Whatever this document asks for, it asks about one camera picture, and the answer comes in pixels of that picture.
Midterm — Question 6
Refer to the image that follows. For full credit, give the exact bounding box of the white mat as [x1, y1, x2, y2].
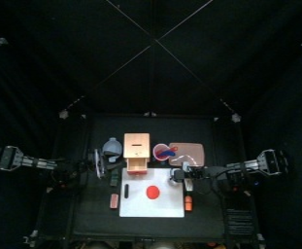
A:
[118, 166, 186, 219]

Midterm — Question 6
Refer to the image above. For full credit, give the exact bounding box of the red plastic cup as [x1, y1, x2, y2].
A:
[151, 143, 175, 162]

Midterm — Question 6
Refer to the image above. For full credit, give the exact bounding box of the red plastic utensil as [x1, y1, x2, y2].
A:
[159, 146, 178, 159]

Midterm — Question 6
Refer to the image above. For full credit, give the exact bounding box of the pink block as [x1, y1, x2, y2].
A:
[109, 193, 119, 210]

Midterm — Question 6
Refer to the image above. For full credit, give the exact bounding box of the blue plastic utensil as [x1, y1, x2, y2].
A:
[159, 147, 178, 158]

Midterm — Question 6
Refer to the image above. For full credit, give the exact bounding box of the red dough disc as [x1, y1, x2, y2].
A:
[145, 185, 161, 200]

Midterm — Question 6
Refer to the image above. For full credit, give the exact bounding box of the orange toy piece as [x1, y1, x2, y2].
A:
[182, 195, 193, 213]

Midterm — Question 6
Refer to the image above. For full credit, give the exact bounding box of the wooden cutting board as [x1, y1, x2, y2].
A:
[167, 142, 206, 168]

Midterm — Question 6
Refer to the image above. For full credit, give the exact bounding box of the dark green block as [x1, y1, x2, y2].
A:
[109, 169, 121, 188]

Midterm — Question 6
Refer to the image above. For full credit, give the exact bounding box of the grey label plate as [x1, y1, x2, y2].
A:
[226, 208, 255, 236]

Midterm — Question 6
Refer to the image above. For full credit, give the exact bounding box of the wooden drawer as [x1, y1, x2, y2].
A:
[125, 158, 149, 176]

